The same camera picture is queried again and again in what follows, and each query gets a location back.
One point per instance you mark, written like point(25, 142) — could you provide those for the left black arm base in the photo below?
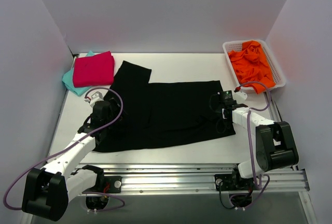
point(110, 185)

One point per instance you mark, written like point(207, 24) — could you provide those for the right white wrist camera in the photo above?
point(238, 95)

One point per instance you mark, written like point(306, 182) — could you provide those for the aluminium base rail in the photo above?
point(157, 179)

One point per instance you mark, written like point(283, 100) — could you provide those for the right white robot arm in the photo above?
point(271, 144)

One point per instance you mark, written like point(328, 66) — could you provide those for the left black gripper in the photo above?
point(111, 107)

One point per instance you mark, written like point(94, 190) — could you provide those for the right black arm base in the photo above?
point(234, 191)

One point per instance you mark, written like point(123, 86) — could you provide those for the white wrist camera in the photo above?
point(96, 97)
point(238, 95)

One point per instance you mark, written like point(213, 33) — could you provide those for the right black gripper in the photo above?
point(218, 115)

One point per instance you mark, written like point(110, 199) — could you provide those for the black t-shirt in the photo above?
point(160, 115)

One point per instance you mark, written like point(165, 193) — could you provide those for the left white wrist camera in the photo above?
point(96, 97)

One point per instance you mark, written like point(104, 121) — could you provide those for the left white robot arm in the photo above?
point(49, 190)

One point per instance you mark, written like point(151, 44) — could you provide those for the crumpled orange t-shirt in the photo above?
point(251, 67)

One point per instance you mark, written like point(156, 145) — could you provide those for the folded pink t-shirt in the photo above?
point(97, 70)

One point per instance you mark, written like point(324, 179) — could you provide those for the folded teal t-shirt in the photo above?
point(67, 79)

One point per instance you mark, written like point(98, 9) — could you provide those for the white plastic basket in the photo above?
point(277, 73)

